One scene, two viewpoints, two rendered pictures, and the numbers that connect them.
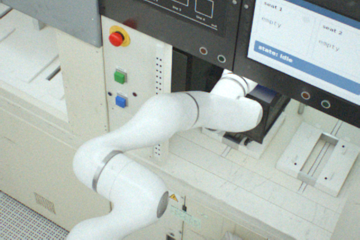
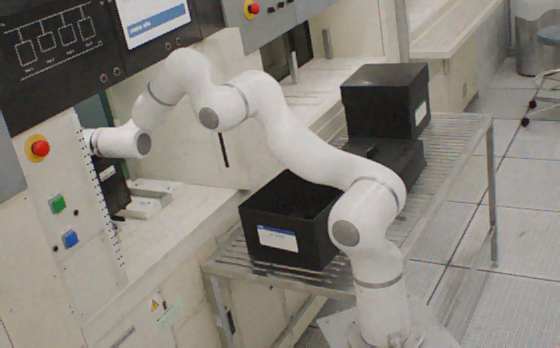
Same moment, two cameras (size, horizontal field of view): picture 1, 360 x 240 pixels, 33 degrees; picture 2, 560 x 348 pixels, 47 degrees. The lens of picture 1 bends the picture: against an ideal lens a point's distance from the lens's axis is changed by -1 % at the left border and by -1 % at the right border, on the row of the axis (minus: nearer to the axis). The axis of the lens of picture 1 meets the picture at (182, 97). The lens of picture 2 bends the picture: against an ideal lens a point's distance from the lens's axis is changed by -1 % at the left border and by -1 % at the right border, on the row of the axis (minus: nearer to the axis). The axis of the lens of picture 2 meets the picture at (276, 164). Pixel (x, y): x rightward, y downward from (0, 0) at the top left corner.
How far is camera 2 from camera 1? 1.77 m
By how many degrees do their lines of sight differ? 69
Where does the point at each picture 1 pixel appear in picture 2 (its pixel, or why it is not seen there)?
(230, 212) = (188, 246)
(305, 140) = not seen: hidden behind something
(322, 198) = (185, 195)
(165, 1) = (59, 54)
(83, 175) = (235, 102)
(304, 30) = not seen: outside the picture
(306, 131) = not seen: hidden behind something
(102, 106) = (56, 279)
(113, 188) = (252, 86)
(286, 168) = (152, 208)
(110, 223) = (280, 98)
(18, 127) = not seen: outside the picture
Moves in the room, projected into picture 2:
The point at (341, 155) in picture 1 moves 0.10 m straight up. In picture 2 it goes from (145, 185) to (138, 160)
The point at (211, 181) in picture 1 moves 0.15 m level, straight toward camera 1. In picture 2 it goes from (154, 250) to (202, 246)
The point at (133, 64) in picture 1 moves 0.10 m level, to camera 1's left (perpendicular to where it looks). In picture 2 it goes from (60, 171) to (47, 190)
